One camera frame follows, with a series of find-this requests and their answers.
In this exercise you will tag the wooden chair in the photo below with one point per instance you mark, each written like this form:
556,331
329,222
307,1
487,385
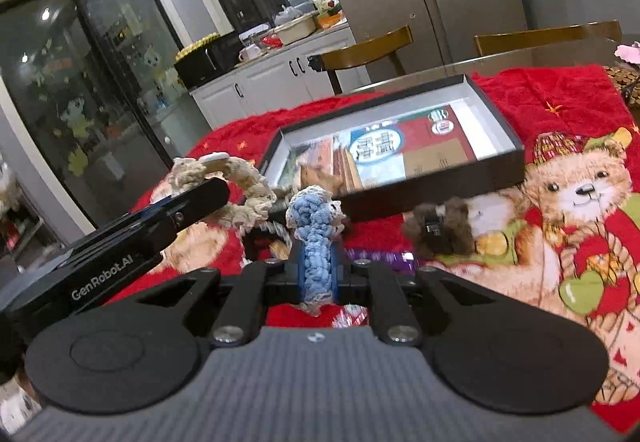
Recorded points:
497,43
361,54

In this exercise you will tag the red teddy bear blanket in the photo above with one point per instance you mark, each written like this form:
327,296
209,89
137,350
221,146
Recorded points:
566,240

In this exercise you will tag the wooden chair right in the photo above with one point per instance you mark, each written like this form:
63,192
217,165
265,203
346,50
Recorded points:
497,43

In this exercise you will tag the white kitchen cabinet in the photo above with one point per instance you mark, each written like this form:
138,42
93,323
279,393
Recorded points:
279,80

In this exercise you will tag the cream plastic basin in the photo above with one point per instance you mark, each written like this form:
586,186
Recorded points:
296,29

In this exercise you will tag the black shallow cardboard box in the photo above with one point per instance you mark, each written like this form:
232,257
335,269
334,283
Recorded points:
499,152

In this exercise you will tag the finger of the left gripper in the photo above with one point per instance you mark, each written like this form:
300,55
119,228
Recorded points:
161,222

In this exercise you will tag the blue crochet scrunchie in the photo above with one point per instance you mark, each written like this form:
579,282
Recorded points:
316,222

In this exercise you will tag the pink white cloth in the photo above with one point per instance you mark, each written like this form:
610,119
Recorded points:
629,53

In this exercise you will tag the wooden chair left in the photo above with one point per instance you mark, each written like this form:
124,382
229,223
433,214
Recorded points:
361,54

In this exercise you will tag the black white lace scrunchie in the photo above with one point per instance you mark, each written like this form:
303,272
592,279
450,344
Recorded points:
266,240

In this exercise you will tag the purple foil snack bar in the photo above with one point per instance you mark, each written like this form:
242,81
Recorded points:
402,262

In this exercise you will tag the black microwave oven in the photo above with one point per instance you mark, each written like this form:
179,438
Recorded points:
208,59

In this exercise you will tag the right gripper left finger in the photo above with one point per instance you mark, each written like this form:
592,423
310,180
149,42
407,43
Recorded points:
248,298

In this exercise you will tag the brown fuzzy hair clip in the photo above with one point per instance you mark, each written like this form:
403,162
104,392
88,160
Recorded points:
439,229

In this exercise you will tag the red lighter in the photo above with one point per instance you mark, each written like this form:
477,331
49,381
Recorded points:
350,315

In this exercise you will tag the white mug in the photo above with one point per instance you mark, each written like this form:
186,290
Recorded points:
249,53

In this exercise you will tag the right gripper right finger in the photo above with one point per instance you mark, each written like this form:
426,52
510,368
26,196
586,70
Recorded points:
373,285

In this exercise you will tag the glass sliding door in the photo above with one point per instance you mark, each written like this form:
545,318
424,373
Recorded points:
94,82

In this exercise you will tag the brown woven coaster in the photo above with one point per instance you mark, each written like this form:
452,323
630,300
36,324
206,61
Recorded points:
627,82

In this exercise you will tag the cream crochet scrunchie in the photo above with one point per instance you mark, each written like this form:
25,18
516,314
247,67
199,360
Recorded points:
238,196

